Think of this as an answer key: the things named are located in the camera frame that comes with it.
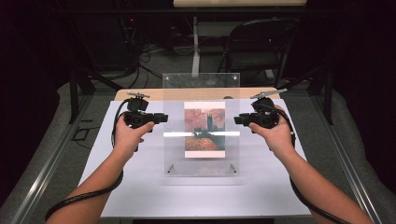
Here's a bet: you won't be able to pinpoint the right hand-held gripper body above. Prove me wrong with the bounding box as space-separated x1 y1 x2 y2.
247 88 288 129

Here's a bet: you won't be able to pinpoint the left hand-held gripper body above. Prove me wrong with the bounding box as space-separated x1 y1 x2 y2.
123 91 157 129

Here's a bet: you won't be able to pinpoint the clear acrylic photo frame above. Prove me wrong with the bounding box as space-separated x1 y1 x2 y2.
162 72 242 178

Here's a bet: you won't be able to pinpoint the orange landscape photo card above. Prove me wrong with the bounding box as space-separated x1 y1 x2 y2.
183 101 226 159

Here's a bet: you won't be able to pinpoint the person's left hand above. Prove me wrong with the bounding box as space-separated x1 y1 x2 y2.
113 116 155 158

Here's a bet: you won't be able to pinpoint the person's right hand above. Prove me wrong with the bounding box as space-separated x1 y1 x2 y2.
248 105 297 160

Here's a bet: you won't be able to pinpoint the light wooden table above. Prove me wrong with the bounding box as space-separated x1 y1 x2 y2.
114 87 281 102

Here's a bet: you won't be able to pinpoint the black folding chair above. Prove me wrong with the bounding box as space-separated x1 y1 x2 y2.
216 18 300 89

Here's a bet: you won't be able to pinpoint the black metal stand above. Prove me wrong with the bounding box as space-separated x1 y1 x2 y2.
68 60 125 125
277 60 335 126

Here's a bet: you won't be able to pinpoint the white desk leg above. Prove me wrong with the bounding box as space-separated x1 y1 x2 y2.
191 16 202 78

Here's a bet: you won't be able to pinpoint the white board sheet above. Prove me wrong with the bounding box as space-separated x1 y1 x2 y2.
78 98 313 218

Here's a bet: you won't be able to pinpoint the dark computer equipment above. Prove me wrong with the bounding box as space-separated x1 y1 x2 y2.
76 13 136 71

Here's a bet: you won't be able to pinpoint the light far desk top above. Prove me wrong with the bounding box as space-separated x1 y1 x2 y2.
172 0 308 8

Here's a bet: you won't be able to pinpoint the black floor cables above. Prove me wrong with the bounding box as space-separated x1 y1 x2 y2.
122 43 186 90

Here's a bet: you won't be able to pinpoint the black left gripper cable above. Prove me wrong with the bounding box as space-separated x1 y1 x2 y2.
45 98 132 222

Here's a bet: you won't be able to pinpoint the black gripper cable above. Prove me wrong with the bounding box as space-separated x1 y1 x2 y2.
262 104 351 224
45 98 132 222

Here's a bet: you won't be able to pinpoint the aluminium rail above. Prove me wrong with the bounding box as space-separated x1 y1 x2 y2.
8 94 94 224
311 94 385 224

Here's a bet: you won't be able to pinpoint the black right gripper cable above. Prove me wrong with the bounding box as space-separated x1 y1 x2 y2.
262 104 351 224

